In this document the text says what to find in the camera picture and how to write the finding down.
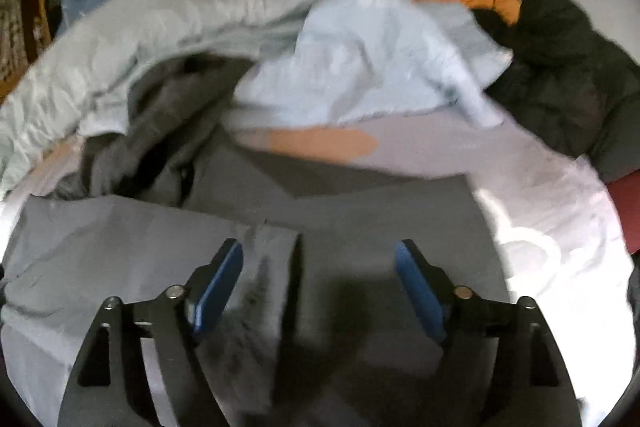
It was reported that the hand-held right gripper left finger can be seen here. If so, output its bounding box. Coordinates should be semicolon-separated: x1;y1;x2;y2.
57;238;245;427

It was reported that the light blue duvet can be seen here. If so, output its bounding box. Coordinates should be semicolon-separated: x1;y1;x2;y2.
0;0;516;192

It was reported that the grey jacket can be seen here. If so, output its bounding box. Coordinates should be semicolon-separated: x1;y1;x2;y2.
0;54;511;427

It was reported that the black puffer jacket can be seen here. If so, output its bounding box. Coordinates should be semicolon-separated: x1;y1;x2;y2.
475;0;640;182

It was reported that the dark red cloth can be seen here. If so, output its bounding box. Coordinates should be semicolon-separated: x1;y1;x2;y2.
607;174;640;255

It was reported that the checked patterned curtain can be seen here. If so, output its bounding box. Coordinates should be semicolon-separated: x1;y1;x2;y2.
0;0;31;82

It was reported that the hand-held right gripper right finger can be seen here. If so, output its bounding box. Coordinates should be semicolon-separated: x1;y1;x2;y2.
395;239;583;427

